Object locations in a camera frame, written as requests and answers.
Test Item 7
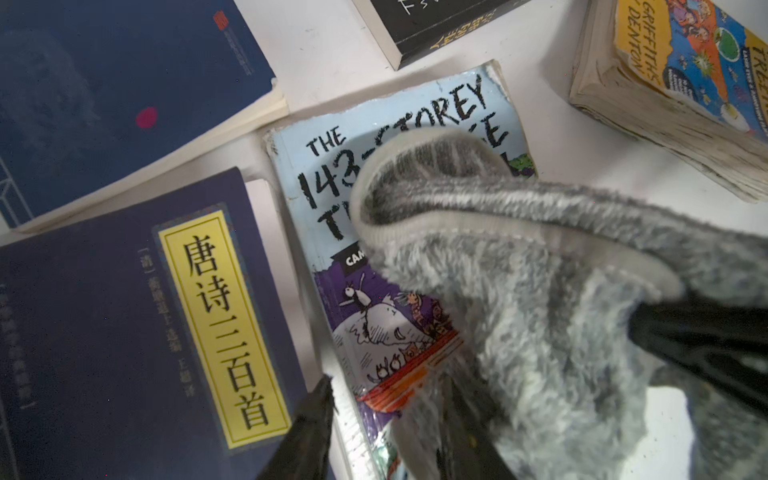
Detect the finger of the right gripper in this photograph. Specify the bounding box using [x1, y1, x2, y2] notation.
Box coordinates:
[628, 301, 767, 418]

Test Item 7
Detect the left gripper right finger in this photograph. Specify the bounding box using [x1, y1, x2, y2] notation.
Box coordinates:
[437, 375, 516, 480]

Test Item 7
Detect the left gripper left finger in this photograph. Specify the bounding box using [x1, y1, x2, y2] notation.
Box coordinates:
[257, 374, 336, 480]

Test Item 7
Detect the colourful treehouse book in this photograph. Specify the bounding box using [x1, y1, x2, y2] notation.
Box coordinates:
[264, 60, 536, 479]

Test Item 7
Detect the grey striped cloth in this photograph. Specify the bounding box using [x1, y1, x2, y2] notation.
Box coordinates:
[350, 128, 767, 479]

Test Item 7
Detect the dark blue book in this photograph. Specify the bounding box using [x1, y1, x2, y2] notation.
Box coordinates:
[1, 168, 308, 479]

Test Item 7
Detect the yellow orange treehouse book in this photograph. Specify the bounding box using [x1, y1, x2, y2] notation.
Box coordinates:
[569, 0, 767, 203]

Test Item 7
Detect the blue book yellow label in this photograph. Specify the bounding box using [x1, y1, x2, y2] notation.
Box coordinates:
[1, 1, 289, 232]

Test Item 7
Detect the black book with face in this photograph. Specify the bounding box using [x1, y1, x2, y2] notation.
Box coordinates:
[353, 0, 527, 71]

